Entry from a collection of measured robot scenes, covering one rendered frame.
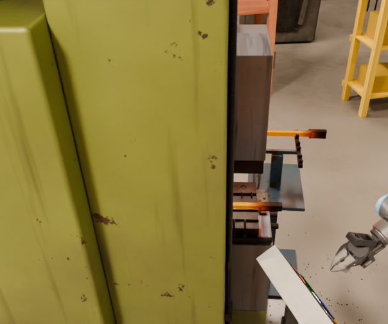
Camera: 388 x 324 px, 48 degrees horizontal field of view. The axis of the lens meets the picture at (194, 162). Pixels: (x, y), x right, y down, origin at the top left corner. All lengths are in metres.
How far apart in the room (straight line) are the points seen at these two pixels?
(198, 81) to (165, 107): 0.12
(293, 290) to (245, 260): 0.58
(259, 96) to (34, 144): 0.72
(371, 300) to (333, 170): 1.35
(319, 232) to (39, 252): 2.28
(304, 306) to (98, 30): 0.96
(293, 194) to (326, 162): 1.62
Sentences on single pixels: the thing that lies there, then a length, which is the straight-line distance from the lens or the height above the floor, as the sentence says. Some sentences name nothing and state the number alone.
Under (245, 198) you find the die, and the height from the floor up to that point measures 0.99.
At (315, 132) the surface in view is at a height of 1.03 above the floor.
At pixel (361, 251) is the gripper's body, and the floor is 1.13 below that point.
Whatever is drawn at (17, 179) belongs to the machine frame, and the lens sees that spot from 1.32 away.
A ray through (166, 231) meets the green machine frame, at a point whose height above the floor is 1.27.
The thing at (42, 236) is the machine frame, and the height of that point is 1.33.
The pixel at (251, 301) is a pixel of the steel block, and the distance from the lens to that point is 2.19.
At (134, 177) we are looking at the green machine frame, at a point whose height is 1.49.
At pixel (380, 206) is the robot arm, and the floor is 1.13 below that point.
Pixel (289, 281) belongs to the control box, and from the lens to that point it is 1.44.
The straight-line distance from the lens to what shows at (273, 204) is 1.96.
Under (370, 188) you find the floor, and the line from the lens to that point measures 3.85.
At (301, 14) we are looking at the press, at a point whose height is 0.43.
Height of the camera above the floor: 2.28
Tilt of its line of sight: 35 degrees down
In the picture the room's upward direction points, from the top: 2 degrees counter-clockwise
